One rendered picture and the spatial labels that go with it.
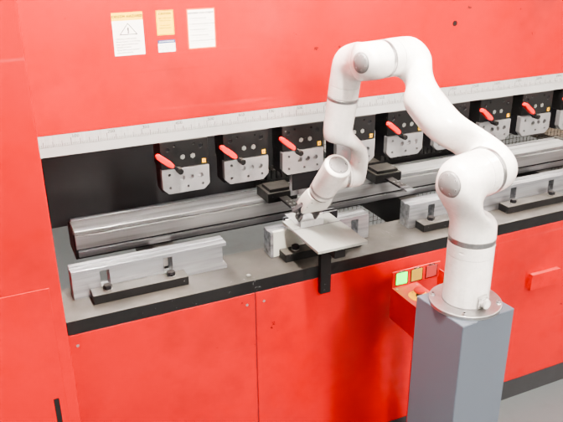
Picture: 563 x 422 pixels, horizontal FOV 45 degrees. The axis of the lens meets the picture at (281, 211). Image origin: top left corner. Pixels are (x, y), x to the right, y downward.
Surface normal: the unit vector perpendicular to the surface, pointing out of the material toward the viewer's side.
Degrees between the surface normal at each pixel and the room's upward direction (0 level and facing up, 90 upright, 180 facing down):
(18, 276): 90
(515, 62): 90
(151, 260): 90
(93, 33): 90
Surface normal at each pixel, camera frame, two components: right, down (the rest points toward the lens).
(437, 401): -0.87, 0.20
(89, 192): 0.42, 0.35
